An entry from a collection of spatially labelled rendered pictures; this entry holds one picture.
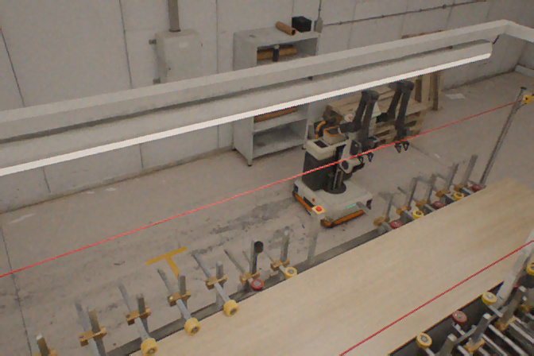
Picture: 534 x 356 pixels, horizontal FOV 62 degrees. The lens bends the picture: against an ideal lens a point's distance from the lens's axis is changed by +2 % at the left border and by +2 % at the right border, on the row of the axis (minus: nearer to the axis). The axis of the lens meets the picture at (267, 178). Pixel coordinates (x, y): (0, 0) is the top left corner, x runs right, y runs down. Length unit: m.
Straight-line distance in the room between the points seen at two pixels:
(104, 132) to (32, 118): 0.20
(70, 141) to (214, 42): 3.75
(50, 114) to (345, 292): 2.11
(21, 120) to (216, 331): 1.69
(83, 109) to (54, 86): 3.24
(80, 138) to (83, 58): 3.20
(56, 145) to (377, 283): 2.22
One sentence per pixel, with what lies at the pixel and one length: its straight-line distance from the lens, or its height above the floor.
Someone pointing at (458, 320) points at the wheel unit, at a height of 0.90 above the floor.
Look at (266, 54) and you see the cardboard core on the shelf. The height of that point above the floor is 1.32.
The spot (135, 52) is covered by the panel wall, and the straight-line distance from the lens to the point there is 4.80.
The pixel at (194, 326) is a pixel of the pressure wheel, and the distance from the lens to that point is 2.64.
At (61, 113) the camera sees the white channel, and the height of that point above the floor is 2.46.
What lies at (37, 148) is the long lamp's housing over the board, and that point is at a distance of 1.51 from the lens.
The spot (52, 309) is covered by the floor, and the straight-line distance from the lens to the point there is 4.21.
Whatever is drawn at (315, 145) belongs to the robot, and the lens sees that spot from 4.52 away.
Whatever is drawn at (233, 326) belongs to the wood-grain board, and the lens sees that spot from 2.72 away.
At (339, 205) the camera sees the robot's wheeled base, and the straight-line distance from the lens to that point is 4.62.
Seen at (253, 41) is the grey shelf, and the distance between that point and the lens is 4.92.
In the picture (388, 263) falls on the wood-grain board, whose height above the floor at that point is 0.90.
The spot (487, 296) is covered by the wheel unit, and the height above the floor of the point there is 0.90.
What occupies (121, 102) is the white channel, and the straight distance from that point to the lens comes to 1.51.
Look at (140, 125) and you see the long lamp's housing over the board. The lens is 1.55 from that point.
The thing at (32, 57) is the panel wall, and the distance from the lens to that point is 4.61.
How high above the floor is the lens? 3.11
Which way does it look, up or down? 36 degrees down
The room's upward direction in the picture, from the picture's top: 4 degrees clockwise
